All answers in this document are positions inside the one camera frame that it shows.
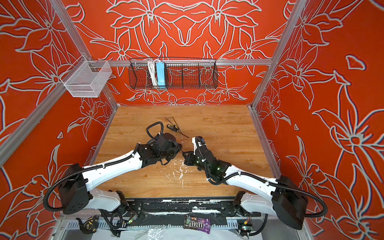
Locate light blue box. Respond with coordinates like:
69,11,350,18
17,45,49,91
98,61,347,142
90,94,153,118
156,62,166,89

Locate aluminium left side rail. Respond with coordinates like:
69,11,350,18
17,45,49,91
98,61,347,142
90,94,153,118
1,84,66,167

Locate thin metal rods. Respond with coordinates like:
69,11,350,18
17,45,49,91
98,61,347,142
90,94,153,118
165,117,179,128

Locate black wire wall basket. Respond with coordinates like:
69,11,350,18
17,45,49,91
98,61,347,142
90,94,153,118
128,58,219,90

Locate aluminium table edge rail right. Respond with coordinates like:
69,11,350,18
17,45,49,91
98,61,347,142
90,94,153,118
247,104,281,178

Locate clear plastic wall bin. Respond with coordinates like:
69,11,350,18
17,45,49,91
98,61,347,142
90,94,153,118
60,56,112,98

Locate aluminium horizontal rear bar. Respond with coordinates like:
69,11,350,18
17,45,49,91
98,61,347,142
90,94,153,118
106,59,272,67

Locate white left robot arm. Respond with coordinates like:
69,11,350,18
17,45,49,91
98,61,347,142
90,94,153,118
43,133,183,215

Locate black tape measure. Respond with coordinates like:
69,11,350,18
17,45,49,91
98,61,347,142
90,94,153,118
76,216,99,235

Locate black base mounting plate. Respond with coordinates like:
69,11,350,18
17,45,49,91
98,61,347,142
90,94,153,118
127,197,262,217

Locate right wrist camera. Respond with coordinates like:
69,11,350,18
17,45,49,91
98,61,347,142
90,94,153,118
192,136,206,157

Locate aluminium frame post right rear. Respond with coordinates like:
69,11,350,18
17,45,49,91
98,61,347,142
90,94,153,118
251,0,307,110

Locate purple candy bag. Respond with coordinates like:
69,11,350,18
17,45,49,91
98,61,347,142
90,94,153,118
183,215,211,234

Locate aluminium frame post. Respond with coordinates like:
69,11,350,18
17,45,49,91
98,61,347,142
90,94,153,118
50,1,118,111
251,0,307,110

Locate white cables in basket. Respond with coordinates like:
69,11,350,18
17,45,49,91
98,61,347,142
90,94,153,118
147,59,158,88

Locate aluminium frame post left rear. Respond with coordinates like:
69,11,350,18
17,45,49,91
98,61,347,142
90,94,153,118
50,1,118,111

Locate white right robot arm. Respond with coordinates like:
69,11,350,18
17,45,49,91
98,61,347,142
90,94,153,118
183,145,328,230

